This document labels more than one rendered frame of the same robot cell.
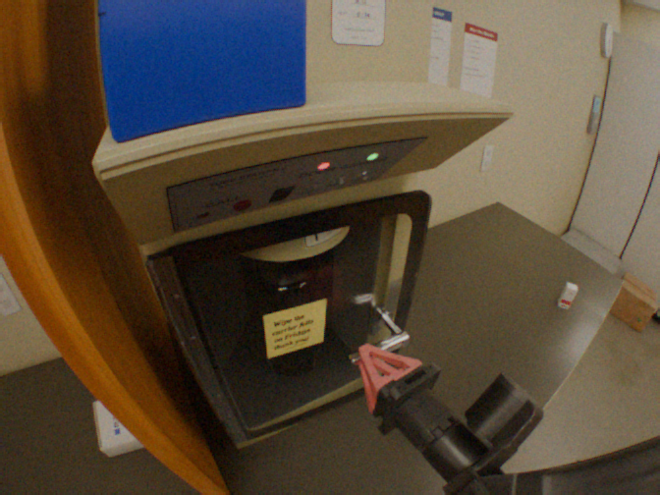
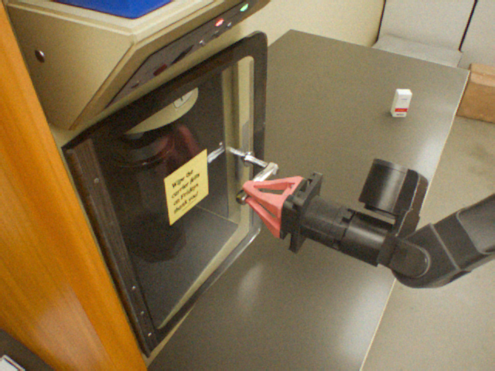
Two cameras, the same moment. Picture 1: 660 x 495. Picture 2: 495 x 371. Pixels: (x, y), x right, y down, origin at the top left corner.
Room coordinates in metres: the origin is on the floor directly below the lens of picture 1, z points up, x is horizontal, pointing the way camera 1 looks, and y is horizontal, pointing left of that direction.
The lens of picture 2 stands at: (-0.11, 0.15, 1.60)
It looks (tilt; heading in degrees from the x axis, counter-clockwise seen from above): 43 degrees down; 332
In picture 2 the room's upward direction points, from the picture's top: straight up
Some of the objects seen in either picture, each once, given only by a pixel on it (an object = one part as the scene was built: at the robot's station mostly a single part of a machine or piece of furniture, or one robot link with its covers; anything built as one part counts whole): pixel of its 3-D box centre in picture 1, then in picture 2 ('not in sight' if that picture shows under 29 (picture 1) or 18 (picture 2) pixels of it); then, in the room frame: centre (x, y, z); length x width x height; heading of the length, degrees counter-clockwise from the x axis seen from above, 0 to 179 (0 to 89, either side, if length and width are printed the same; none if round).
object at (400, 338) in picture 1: (374, 339); (249, 178); (0.28, -0.06, 1.20); 0.10 x 0.05 x 0.03; 117
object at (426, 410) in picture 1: (420, 415); (322, 220); (0.16, -0.11, 1.20); 0.07 x 0.07 x 0.10; 32
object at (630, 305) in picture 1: (633, 301); (493, 94); (1.31, -2.57, 0.14); 0.41 x 0.33 x 0.29; 39
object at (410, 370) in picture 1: (383, 377); (273, 203); (0.22, -0.07, 1.20); 0.09 x 0.07 x 0.07; 32
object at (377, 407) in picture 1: (384, 373); (274, 199); (0.22, -0.07, 1.20); 0.09 x 0.07 x 0.07; 32
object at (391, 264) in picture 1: (314, 348); (202, 203); (0.28, 0.02, 1.19); 0.30 x 0.01 x 0.40; 117
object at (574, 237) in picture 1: (584, 264); (410, 72); (1.79, -2.23, 0.17); 0.60 x 0.42 x 0.33; 30
